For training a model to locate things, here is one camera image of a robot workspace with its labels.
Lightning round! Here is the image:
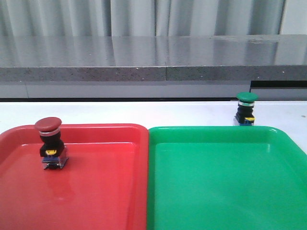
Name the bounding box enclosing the green mushroom push button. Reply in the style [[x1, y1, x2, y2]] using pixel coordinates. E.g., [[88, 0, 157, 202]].
[[234, 92, 258, 126]]

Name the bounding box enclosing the red mushroom push button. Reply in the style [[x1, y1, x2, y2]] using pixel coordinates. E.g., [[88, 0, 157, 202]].
[[35, 117, 69, 169]]

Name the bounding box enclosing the grey stone counter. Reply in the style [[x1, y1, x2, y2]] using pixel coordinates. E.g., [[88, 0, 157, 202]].
[[0, 35, 307, 101]]

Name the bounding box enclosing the green plastic tray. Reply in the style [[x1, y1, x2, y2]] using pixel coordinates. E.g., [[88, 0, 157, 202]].
[[147, 126, 307, 230]]

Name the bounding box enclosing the red plastic tray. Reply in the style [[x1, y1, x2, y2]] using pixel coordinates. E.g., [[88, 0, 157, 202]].
[[0, 124, 149, 230]]

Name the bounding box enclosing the white pleated curtain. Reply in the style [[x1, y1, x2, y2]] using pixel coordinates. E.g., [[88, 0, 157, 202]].
[[0, 0, 285, 36]]

